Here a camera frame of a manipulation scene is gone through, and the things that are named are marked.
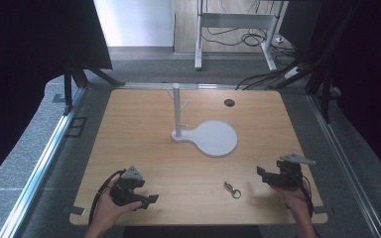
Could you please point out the dark round table grommet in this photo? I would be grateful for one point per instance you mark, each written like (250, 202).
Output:
(229, 102)

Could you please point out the dark curtain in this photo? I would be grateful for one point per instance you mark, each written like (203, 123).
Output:
(20, 66)
(370, 82)

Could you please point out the white metal desk frame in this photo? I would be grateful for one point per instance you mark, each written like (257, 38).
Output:
(234, 20)

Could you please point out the person's left hand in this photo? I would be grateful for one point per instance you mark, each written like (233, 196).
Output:
(110, 210)

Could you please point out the person's right hand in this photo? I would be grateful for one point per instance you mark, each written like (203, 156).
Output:
(292, 198)

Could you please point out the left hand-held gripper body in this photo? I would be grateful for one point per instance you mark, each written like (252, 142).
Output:
(125, 190)

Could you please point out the white power strip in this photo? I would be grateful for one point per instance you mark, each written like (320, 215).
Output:
(291, 72)

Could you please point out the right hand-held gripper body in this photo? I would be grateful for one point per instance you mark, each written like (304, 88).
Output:
(286, 177)

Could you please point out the grey tape strip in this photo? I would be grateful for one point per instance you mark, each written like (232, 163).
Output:
(58, 98)
(74, 210)
(322, 209)

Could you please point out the white stand with round base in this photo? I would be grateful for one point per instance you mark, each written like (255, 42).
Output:
(213, 137)

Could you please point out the aluminium rail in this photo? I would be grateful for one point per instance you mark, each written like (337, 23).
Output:
(43, 165)
(344, 165)

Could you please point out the black tripod stand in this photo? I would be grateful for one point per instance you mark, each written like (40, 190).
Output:
(79, 77)
(324, 95)

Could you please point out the small white plug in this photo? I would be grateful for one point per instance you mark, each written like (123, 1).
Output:
(279, 39)

